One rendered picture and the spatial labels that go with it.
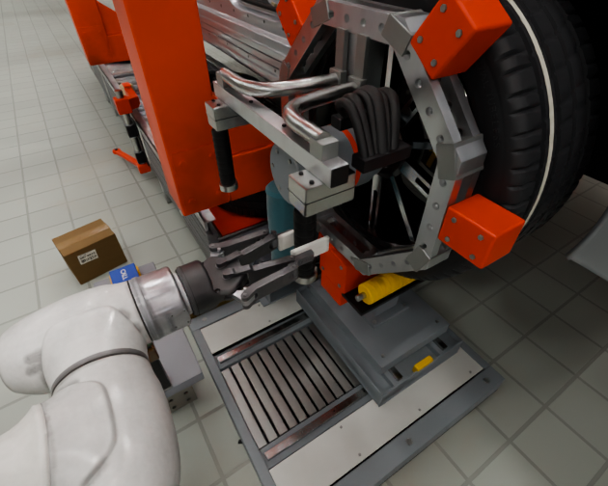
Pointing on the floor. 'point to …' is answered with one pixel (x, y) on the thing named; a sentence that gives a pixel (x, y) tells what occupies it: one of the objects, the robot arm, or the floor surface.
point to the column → (181, 398)
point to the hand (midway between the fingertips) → (303, 243)
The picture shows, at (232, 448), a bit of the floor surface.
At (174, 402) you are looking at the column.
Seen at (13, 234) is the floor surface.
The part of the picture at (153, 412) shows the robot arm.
